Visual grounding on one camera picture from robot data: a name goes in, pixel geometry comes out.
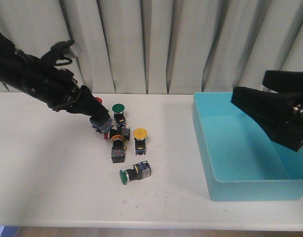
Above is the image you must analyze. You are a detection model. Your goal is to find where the lying yellow push button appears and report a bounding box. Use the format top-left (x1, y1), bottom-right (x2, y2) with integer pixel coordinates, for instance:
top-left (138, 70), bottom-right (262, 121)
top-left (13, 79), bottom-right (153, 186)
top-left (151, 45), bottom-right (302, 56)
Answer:
top-left (111, 135), bottom-right (126, 163)

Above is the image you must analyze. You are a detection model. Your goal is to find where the red push button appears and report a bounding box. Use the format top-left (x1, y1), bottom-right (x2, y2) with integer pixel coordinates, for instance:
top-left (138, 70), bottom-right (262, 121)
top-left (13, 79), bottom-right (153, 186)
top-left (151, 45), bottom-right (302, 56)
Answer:
top-left (104, 126), bottom-right (130, 141)
top-left (90, 97), bottom-right (114, 134)

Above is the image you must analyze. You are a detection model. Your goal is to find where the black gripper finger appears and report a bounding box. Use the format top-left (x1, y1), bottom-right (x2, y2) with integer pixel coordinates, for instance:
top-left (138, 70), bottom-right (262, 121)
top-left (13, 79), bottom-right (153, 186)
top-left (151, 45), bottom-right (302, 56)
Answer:
top-left (231, 86), bottom-right (303, 152)
top-left (75, 85), bottom-right (110, 120)
top-left (263, 70), bottom-right (303, 93)

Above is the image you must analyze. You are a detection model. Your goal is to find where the lying green push button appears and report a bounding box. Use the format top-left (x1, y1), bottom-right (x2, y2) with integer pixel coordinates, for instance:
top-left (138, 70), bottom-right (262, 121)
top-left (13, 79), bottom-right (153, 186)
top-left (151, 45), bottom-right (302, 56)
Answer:
top-left (119, 160), bottom-right (152, 185)

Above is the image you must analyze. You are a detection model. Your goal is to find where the upright green push button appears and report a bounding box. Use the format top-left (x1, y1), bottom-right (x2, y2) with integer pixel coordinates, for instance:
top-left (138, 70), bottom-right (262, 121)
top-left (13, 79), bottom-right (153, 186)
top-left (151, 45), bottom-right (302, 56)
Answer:
top-left (112, 103), bottom-right (126, 127)

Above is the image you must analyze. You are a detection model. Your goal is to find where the teal plastic box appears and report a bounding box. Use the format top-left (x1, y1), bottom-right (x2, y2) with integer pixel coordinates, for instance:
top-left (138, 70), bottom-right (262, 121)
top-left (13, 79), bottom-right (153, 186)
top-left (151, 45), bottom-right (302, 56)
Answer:
top-left (193, 92), bottom-right (303, 201)

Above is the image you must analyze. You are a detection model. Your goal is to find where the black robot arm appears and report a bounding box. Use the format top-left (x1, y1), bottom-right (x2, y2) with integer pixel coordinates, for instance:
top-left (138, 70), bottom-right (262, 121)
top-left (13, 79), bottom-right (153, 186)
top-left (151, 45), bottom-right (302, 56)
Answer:
top-left (0, 32), bottom-right (110, 122)

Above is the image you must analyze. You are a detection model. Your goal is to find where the lying red push button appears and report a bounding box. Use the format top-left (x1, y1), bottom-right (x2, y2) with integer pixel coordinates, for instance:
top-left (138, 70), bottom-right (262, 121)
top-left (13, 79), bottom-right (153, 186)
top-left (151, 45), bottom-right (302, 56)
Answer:
top-left (104, 126), bottom-right (130, 141)

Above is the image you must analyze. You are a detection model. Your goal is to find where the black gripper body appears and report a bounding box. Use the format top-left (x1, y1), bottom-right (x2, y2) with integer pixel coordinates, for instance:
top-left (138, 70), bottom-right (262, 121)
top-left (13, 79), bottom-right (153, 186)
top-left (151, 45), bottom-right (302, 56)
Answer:
top-left (23, 40), bottom-right (87, 113)

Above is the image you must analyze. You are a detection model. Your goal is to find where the yellow push button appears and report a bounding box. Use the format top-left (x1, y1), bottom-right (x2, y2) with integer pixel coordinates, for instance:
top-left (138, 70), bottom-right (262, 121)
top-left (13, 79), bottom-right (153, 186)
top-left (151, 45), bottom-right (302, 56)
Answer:
top-left (111, 135), bottom-right (126, 163)
top-left (133, 128), bottom-right (148, 155)

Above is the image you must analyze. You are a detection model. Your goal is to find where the grey pleated curtain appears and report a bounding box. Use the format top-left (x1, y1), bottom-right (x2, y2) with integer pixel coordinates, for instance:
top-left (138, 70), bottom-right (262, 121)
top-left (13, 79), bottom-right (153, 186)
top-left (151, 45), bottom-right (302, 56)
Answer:
top-left (0, 0), bottom-right (303, 94)

